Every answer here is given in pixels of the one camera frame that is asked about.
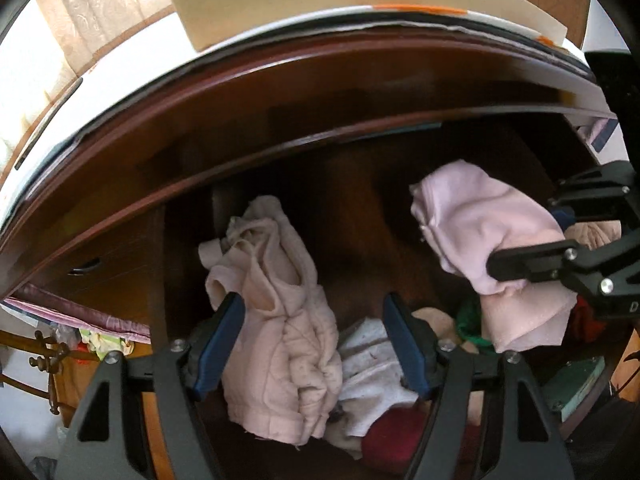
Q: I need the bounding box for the green black underwear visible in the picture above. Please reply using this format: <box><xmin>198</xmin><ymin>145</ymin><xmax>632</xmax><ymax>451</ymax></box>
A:
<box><xmin>456</xmin><ymin>295</ymin><xmax>495</xmax><ymax>354</ymax></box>

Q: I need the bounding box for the red underwear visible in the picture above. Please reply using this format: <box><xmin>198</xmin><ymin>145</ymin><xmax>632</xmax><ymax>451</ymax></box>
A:
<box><xmin>361</xmin><ymin>402</ymin><xmax>480</xmax><ymax>479</ymax></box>

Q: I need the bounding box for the light pink underwear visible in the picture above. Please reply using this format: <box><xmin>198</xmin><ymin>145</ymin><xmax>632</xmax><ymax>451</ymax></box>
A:
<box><xmin>410</xmin><ymin>160</ymin><xmax>577</xmax><ymax>353</ymax></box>

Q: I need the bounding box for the beige quilted underwear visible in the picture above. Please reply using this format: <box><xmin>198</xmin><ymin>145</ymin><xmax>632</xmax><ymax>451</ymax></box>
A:
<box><xmin>198</xmin><ymin>195</ymin><xmax>343</xmax><ymax>446</ymax></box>

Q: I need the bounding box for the white grey cloth in drawer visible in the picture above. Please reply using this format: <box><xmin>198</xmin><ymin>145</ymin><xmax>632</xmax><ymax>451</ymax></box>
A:
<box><xmin>323</xmin><ymin>318</ymin><xmax>418</xmax><ymax>460</ymax></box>

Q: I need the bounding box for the green yellow plush toy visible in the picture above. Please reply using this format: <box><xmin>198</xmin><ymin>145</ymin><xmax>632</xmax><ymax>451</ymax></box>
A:
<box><xmin>79</xmin><ymin>328</ymin><xmax>134</xmax><ymax>361</ymax></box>

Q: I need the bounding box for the dark wooden desk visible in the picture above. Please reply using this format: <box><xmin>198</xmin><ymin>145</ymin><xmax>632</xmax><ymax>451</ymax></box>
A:
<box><xmin>0</xmin><ymin>24</ymin><xmax>640</xmax><ymax>480</ymax></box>

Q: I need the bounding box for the black smartphone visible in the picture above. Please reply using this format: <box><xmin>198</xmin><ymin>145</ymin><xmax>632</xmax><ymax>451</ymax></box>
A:
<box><xmin>13</xmin><ymin>77</ymin><xmax>84</xmax><ymax>170</ymax></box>

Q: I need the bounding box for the beige orange patterned curtain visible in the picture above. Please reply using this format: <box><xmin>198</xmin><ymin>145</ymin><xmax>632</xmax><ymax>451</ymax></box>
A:
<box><xmin>1</xmin><ymin>0</ymin><xmax>171</xmax><ymax>178</ymax></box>

